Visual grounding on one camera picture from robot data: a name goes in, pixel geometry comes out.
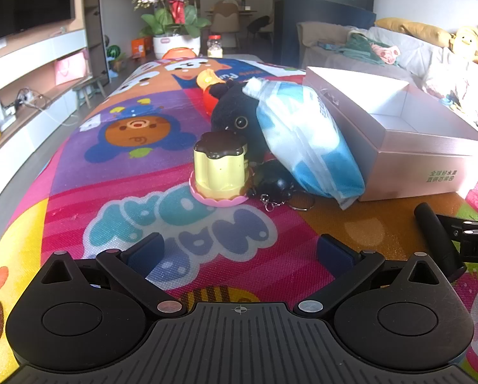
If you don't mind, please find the grey covered sofa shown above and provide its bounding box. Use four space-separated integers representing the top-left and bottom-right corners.
297 18 478 145

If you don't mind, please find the beige dining chair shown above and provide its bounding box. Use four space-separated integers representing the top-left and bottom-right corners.
210 1 240 49

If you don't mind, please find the orange carton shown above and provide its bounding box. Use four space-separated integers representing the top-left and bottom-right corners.
131 37 153 57

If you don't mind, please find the colourful cartoon printed mat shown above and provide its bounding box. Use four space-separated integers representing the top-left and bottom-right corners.
0 58 478 384

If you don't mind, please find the small wooden stool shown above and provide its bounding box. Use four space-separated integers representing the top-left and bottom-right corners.
73 76 107 108

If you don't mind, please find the pink paper bag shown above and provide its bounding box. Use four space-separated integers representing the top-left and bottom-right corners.
55 50 90 85

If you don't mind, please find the orange round toy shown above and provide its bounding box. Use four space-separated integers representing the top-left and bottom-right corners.
161 47 197 61

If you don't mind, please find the dark chair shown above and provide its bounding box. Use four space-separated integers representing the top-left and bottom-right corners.
247 15 271 41

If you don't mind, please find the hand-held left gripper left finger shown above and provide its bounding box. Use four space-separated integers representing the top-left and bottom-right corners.
33 233 187 316

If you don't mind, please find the white pink patterned cloth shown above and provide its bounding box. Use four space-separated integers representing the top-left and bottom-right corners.
423 48 478 129

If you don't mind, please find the potted pink orchid plant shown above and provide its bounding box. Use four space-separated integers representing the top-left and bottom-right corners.
133 0 211 60

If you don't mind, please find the white television cabinet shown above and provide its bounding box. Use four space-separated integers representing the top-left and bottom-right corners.
0 28 104 217

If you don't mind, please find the green cloth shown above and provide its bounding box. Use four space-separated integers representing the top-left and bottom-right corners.
319 32 383 67

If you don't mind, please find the orange plastic cup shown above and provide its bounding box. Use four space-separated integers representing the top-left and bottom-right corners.
197 70 225 91

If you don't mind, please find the blue wet wipes pack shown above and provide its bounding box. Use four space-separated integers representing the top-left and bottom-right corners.
242 78 366 211

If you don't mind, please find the pink cardboard box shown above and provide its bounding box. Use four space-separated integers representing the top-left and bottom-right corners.
303 66 478 203

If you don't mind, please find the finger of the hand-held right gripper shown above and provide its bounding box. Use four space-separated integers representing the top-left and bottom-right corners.
414 203 467 283

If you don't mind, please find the black plush toy with keyring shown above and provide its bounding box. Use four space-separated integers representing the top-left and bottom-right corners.
210 79 315 212

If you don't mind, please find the yellow pillow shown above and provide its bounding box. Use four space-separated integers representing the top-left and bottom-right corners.
375 17 459 49

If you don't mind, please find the yellow duck plush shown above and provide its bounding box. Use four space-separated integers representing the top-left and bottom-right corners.
449 26 478 65

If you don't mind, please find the yellow pudding toy brown top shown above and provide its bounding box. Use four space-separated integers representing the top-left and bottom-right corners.
189 132 255 208

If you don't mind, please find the clear jar with red lid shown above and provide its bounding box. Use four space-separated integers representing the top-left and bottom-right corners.
207 35 223 59

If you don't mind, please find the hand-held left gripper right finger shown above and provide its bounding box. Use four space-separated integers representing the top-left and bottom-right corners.
297 234 447 316

